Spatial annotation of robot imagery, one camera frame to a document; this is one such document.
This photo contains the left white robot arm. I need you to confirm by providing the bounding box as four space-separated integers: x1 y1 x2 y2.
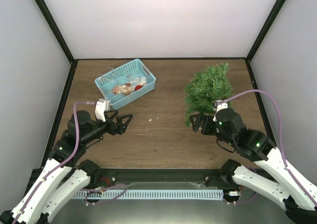
0 110 133 224

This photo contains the small green christmas tree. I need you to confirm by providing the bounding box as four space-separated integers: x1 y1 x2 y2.
184 63 232 127

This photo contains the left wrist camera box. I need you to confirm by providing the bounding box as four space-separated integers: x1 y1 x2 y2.
95 99 110 122

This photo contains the gingerbread figure ornament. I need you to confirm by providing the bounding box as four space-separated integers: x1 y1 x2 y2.
112 83 133 95

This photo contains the clear led light string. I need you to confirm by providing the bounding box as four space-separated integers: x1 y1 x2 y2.
96 66 117 86

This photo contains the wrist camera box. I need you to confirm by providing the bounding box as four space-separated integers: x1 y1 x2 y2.
213 100 228 122
95 99 110 122

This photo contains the blue plastic basket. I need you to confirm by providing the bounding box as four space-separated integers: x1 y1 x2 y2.
95 59 156 110

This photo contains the black frame post left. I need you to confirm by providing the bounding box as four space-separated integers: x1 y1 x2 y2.
26 0 75 62

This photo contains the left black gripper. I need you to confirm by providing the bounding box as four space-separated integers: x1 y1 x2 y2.
83 110 134 145

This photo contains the black frame post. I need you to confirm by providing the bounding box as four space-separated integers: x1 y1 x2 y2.
26 0 75 62
246 0 286 62

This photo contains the light blue cable duct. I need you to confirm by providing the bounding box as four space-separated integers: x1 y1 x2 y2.
72 189 223 201

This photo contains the red ball ornament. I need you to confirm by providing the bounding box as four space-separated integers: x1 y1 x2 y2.
134 85 143 91

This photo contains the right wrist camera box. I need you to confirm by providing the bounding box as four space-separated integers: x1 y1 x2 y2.
213 100 228 122

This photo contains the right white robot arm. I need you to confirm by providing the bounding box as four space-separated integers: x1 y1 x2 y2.
190 108 317 224

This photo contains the black frame post right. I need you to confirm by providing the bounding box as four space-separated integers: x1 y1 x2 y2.
246 0 286 62

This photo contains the black aluminium front rail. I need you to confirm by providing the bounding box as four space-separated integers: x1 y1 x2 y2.
89 168 235 187

